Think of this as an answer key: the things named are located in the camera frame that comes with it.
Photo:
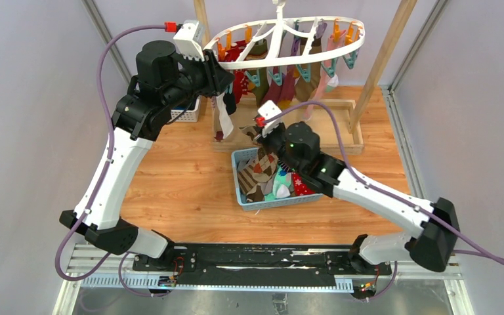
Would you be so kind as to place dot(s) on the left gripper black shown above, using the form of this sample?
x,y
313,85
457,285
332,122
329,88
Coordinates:
x,y
217,77

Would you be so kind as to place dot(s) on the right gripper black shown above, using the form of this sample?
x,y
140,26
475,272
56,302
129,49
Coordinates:
x,y
263,140

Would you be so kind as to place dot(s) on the brown striped sock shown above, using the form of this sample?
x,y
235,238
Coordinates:
x,y
250,181

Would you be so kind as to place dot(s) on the white oval clip hanger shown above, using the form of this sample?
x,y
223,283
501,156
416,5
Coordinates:
x,y
283,35

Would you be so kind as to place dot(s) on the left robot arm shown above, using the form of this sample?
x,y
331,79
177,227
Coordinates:
x,y
165,79

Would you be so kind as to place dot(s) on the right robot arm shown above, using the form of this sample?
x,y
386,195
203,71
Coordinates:
x,y
425,239

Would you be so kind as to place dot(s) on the black hanging sock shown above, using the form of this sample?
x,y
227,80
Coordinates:
x,y
230,101

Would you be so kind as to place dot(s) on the teal white sock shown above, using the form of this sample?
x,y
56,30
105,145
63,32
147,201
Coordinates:
x,y
279,186

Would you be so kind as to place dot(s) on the olive striped hanging sock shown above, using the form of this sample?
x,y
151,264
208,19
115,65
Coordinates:
x,y
258,51

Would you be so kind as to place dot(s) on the maroon purple hanging sock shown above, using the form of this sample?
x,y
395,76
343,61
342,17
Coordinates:
x,y
282,94

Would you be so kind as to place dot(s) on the white plastic basket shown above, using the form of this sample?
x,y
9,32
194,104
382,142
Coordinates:
x,y
187,114

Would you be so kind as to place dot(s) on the white hanging sock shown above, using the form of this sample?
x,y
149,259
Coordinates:
x,y
225,121

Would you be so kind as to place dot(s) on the red christmas sock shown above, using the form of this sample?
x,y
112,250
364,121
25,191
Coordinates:
x,y
299,186

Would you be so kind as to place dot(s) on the brown hanging sock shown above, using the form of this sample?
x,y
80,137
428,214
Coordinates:
x,y
305,90

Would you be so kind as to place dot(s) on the blue sock basket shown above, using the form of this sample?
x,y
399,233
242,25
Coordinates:
x,y
239,159

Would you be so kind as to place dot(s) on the pink hanging sock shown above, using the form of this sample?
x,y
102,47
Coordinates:
x,y
327,83

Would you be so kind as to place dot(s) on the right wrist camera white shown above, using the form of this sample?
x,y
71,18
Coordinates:
x,y
266,120

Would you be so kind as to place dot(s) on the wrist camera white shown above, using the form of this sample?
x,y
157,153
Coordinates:
x,y
266,120
188,40

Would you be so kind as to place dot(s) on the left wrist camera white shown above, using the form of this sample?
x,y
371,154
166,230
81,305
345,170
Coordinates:
x,y
188,40

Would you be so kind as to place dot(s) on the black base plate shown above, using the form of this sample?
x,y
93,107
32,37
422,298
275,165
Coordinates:
x,y
258,265

